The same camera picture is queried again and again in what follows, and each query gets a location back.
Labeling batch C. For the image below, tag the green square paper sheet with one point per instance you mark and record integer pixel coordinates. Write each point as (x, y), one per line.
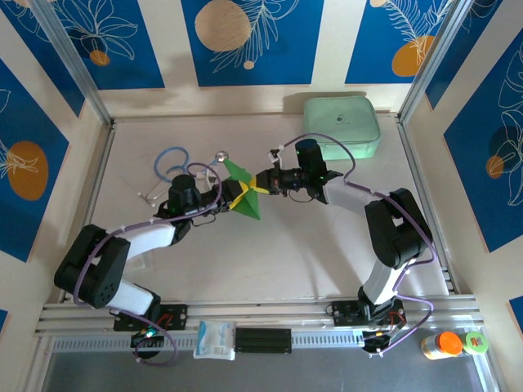
(245, 206)

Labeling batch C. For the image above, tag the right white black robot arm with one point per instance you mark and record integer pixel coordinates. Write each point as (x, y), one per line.
(384, 277)

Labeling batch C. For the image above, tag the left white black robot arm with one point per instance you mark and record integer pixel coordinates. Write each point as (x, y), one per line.
(151, 239)

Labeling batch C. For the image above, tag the blue stethoscope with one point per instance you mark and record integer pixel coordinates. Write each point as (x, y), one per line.
(222, 155)

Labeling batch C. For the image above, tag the mint green zip case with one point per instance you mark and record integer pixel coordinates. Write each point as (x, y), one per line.
(341, 122)

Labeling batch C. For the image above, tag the clear plastic packet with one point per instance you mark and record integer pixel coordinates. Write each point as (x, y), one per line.
(141, 261)

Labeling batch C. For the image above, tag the white gauze packet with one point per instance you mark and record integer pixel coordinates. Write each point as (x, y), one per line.
(214, 339)

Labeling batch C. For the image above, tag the black slotted block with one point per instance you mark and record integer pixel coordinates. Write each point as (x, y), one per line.
(263, 341)

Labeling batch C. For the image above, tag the orange lid jar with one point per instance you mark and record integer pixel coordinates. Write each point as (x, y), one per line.
(449, 343)

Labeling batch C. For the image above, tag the green lidded container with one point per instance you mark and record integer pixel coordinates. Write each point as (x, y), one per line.
(476, 342)

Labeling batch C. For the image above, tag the aluminium side rail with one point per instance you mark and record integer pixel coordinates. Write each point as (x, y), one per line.
(93, 192)
(412, 155)

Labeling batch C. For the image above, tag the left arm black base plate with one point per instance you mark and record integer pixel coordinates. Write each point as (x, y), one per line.
(177, 316)

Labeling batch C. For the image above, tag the aluminium cross rail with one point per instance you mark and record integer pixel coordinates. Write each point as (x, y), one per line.
(265, 312)

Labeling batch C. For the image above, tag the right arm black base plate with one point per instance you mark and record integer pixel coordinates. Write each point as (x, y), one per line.
(343, 312)

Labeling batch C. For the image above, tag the aluminium frame post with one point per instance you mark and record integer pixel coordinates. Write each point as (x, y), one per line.
(73, 61)
(437, 53)

